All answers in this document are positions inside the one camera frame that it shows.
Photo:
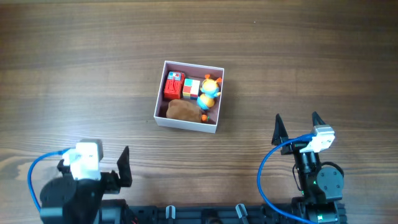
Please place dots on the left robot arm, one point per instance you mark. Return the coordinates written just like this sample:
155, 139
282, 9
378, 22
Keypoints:
66, 199

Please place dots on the pink white open box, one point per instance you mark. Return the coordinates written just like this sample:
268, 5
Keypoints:
193, 71

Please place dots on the orange blue duck toy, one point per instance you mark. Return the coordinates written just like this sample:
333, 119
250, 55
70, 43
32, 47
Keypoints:
210, 89

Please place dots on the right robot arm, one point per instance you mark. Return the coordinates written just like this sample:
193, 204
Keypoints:
321, 183

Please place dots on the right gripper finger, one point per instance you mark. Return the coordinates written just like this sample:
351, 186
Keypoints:
280, 134
316, 119

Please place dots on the red toy car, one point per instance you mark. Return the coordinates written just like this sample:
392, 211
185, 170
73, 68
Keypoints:
174, 85

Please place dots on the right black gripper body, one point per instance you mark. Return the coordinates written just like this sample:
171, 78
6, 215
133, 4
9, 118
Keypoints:
298, 147

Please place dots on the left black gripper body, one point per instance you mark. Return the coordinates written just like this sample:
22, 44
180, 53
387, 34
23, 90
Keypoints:
106, 178

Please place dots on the multicolour puzzle cube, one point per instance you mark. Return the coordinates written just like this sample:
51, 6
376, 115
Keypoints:
191, 89

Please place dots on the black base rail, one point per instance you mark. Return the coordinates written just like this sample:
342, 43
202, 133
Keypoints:
171, 214

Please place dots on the brown plush toy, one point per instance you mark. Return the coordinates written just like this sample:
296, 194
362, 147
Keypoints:
186, 111

